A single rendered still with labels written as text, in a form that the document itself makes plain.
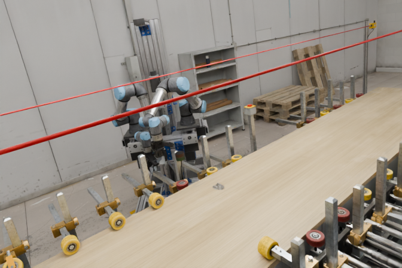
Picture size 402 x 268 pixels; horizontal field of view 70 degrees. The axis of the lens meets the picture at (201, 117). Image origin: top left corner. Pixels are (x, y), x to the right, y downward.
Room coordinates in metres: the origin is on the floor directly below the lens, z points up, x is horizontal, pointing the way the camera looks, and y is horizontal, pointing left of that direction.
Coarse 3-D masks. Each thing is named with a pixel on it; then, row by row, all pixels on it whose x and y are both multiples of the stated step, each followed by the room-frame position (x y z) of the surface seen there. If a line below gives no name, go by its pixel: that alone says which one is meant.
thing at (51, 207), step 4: (52, 204) 1.63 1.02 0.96; (48, 208) 1.62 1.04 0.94; (52, 208) 1.58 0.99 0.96; (52, 212) 1.53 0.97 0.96; (56, 212) 1.52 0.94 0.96; (56, 216) 1.48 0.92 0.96; (56, 220) 1.44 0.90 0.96; (60, 220) 1.43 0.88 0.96; (64, 228) 1.35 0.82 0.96; (60, 232) 1.33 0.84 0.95; (64, 232) 1.31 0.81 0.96; (64, 236) 1.28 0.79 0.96
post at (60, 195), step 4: (60, 192) 1.40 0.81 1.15; (56, 196) 1.39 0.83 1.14; (60, 196) 1.39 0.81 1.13; (64, 196) 1.40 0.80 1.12; (60, 200) 1.39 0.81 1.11; (64, 200) 1.39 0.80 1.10; (60, 204) 1.38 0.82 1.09; (64, 204) 1.39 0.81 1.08; (60, 208) 1.38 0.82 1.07; (64, 208) 1.39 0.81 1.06; (64, 212) 1.38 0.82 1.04; (68, 212) 1.40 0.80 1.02; (64, 216) 1.38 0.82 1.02; (68, 216) 1.39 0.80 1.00; (64, 220) 1.39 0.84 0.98; (68, 220) 1.39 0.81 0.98; (68, 232) 1.38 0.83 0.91; (72, 232) 1.39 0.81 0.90; (76, 236) 1.40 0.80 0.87
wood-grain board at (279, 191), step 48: (384, 96) 2.97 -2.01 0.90; (288, 144) 2.12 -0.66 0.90; (336, 144) 1.99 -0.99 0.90; (384, 144) 1.87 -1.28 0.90; (192, 192) 1.62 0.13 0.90; (240, 192) 1.53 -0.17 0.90; (288, 192) 1.46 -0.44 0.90; (336, 192) 1.39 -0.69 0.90; (96, 240) 1.29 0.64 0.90; (144, 240) 1.23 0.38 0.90; (192, 240) 1.18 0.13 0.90; (240, 240) 1.13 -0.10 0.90; (288, 240) 1.08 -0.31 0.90
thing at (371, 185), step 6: (396, 162) 1.87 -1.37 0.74; (390, 168) 1.81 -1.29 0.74; (396, 168) 1.87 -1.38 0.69; (396, 174) 1.87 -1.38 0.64; (372, 180) 1.64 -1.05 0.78; (366, 186) 1.59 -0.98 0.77; (372, 186) 1.64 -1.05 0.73; (372, 192) 1.64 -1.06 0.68; (372, 198) 1.64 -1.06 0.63; (348, 204) 1.46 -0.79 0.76; (348, 210) 1.46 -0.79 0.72; (324, 222) 1.30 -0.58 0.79; (348, 222) 1.46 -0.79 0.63; (318, 228) 1.27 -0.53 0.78; (324, 228) 1.30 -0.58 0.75; (342, 228) 1.42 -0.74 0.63; (324, 234) 1.30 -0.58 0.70; (306, 246) 1.20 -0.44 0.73; (312, 246) 1.24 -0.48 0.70; (324, 246) 1.30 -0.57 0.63; (306, 252) 1.20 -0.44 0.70; (282, 264) 1.09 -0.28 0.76
